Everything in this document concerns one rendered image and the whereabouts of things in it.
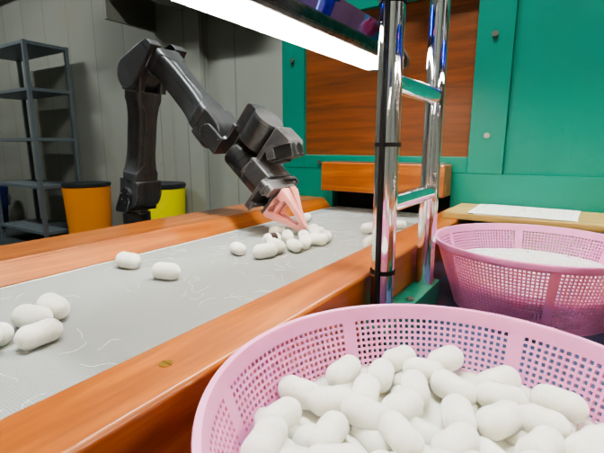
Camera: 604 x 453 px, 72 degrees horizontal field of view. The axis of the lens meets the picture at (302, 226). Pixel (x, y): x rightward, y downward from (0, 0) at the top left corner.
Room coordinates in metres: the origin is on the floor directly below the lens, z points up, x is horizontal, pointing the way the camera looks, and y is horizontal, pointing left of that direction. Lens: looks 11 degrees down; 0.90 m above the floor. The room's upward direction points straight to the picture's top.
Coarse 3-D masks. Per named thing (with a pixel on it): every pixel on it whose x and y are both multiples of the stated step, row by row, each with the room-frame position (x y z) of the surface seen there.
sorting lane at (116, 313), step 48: (240, 240) 0.69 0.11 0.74; (336, 240) 0.69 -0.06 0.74; (0, 288) 0.44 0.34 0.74; (48, 288) 0.45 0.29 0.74; (96, 288) 0.45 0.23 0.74; (144, 288) 0.45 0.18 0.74; (192, 288) 0.45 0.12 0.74; (240, 288) 0.45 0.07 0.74; (96, 336) 0.33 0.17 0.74; (144, 336) 0.33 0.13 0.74; (0, 384) 0.26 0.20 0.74; (48, 384) 0.26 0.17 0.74
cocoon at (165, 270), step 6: (156, 264) 0.48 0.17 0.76; (162, 264) 0.48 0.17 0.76; (168, 264) 0.48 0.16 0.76; (174, 264) 0.48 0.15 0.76; (156, 270) 0.47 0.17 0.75; (162, 270) 0.47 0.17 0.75; (168, 270) 0.47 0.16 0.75; (174, 270) 0.47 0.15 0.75; (180, 270) 0.48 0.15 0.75; (156, 276) 0.47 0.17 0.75; (162, 276) 0.47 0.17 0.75; (168, 276) 0.47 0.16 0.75; (174, 276) 0.47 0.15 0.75
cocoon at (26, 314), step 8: (24, 304) 0.35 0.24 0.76; (16, 312) 0.34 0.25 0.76; (24, 312) 0.33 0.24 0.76; (32, 312) 0.33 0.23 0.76; (40, 312) 0.33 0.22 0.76; (48, 312) 0.34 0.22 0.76; (16, 320) 0.33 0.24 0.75; (24, 320) 0.33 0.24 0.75; (32, 320) 0.33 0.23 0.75; (40, 320) 0.33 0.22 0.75
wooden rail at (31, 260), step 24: (192, 216) 0.79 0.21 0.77; (216, 216) 0.79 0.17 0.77; (240, 216) 0.81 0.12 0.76; (48, 240) 0.58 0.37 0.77; (72, 240) 0.58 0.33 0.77; (96, 240) 0.58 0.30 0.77; (120, 240) 0.60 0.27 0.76; (144, 240) 0.62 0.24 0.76; (168, 240) 0.65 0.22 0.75; (192, 240) 0.68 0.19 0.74; (0, 264) 0.47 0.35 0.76; (24, 264) 0.48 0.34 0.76; (48, 264) 0.50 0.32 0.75; (72, 264) 0.52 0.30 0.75
